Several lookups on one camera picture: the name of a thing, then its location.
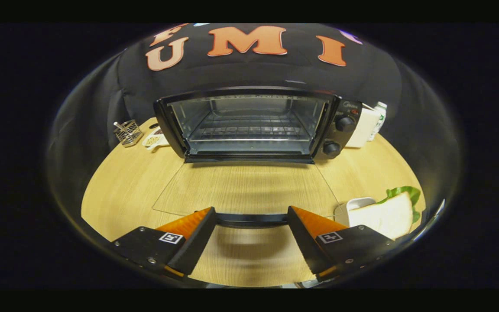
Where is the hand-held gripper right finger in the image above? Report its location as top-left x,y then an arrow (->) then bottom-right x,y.
287,205 -> 399,281

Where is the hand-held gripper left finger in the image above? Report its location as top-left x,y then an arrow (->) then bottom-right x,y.
111,207 -> 217,278

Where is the sandwich with green lettuce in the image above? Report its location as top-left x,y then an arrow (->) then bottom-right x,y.
347,186 -> 422,240

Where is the black toaster oven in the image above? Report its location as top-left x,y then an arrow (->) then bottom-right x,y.
152,87 -> 363,229

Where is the white pop-up toaster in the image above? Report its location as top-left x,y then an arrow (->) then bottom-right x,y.
346,104 -> 381,149

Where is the white printed pad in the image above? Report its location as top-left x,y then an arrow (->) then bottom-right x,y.
142,126 -> 170,151

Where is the clear plastic water bottle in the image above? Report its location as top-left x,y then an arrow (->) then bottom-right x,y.
369,101 -> 388,141

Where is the black backdrop cloth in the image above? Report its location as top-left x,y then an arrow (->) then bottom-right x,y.
48,24 -> 462,208

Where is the wire mesh holder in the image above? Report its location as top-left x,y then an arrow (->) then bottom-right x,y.
113,120 -> 143,148

